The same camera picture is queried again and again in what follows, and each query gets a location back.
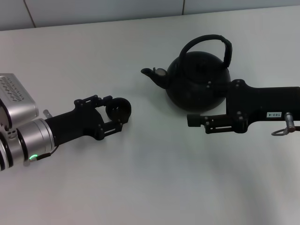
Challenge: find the grey right gripper cable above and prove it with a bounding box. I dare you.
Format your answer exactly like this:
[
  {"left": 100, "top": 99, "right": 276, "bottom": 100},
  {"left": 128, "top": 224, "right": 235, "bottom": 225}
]
[{"left": 271, "top": 112, "right": 300, "bottom": 136}]

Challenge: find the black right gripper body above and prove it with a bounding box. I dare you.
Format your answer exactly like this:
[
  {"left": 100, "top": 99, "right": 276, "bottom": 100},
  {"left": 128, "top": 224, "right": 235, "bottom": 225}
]
[{"left": 226, "top": 79, "right": 300, "bottom": 134}]

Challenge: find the small black teacup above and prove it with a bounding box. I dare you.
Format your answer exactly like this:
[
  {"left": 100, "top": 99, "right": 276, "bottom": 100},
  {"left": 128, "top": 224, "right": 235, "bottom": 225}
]
[{"left": 105, "top": 97, "right": 132, "bottom": 124}]

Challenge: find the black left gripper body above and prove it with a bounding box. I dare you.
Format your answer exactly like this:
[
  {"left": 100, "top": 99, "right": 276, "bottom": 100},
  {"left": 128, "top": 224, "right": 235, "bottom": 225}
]
[{"left": 44, "top": 99, "right": 104, "bottom": 147}]

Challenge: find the black cast iron teapot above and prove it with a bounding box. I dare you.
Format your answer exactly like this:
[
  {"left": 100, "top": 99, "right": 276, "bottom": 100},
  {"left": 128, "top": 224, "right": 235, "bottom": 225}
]
[{"left": 141, "top": 34, "right": 233, "bottom": 112}]

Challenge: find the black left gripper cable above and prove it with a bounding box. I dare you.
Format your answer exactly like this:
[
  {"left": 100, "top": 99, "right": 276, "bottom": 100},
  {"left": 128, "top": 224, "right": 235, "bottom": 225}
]
[{"left": 29, "top": 146, "right": 59, "bottom": 161}]

